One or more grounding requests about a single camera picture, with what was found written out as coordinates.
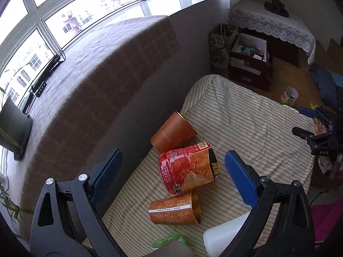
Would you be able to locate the brown Rongzhuang paper cup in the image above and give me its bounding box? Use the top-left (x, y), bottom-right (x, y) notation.
top-left (150, 111), bottom-right (197, 153)

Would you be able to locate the black power strip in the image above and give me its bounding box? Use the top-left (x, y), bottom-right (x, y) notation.
top-left (21, 49), bottom-right (66, 114)

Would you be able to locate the white plastic cup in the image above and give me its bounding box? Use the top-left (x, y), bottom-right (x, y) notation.
top-left (203, 211), bottom-right (251, 257)

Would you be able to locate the pink sleeve forearm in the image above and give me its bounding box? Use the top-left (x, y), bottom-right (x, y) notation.
top-left (307, 170), bottom-right (342, 249)

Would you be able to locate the plaid windowsill blanket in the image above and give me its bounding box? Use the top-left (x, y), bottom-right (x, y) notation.
top-left (8, 16), bottom-right (180, 238)

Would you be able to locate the white lace cloth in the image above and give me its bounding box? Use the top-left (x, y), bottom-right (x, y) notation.
top-left (228, 0), bottom-right (316, 65)

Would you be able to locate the brown cup with white band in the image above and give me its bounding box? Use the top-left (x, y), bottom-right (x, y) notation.
top-left (148, 191), bottom-right (201, 225)

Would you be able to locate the green paper bag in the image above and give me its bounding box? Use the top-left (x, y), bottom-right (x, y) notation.
top-left (209, 23), bottom-right (239, 71)

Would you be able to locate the green can on floor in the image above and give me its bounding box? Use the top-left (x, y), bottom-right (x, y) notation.
top-left (280, 86), bottom-right (298, 107)

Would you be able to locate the dark cardboard box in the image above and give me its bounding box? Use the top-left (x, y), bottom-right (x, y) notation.
top-left (228, 29), bottom-right (273, 91)

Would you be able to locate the black object on cabinet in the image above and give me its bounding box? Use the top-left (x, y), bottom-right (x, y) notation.
top-left (264, 0), bottom-right (289, 17)

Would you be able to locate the striped table cloth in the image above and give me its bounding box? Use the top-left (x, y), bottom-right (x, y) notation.
top-left (103, 75), bottom-right (314, 256)

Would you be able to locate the red noodle cup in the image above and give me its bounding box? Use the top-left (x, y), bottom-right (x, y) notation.
top-left (158, 141), bottom-right (220, 195)

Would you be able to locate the blue clothing pile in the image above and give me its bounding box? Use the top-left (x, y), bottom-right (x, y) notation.
top-left (309, 64), bottom-right (342, 113)

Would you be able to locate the potted spider plant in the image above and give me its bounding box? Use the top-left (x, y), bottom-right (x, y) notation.
top-left (1, 82), bottom-right (32, 223)

